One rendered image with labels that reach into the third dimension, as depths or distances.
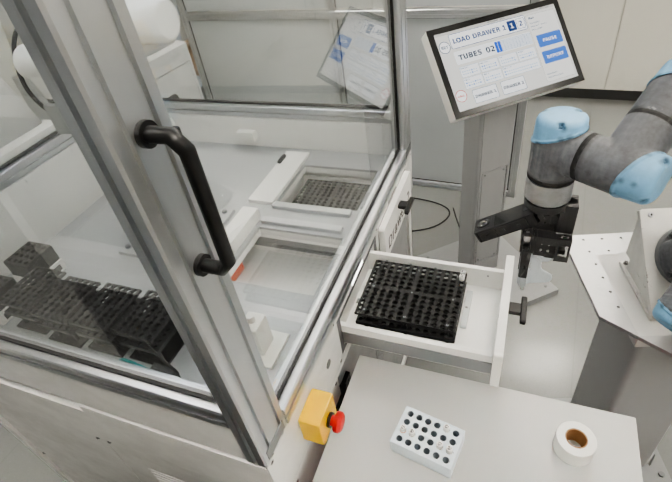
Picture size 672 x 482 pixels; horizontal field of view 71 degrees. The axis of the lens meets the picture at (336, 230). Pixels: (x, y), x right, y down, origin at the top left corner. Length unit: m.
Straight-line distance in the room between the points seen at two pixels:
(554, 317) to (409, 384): 1.28
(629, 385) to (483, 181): 0.92
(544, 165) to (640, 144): 0.13
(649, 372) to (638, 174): 0.84
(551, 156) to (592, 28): 3.11
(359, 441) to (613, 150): 0.72
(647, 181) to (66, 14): 0.68
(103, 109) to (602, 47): 3.69
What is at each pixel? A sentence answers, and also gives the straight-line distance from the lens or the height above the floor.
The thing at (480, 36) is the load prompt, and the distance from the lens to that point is 1.79.
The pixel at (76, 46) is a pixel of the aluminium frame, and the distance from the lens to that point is 0.42.
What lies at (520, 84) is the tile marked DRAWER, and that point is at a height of 1.00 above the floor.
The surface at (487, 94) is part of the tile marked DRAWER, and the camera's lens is 1.72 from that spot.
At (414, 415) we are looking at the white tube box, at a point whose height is 0.80.
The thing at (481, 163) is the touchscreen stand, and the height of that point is 0.67.
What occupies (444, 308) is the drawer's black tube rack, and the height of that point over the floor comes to 0.90.
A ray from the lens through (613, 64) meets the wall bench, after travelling 3.97.
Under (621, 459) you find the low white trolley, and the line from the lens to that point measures 1.12.
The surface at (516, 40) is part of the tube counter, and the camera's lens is 1.85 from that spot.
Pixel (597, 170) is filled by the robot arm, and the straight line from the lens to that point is 0.77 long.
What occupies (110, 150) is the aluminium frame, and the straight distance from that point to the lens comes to 0.44.
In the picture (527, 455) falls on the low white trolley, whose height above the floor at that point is 0.76.
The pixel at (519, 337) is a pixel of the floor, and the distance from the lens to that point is 2.20.
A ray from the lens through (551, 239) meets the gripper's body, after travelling 0.90.
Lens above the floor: 1.71
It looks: 39 degrees down
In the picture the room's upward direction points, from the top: 9 degrees counter-clockwise
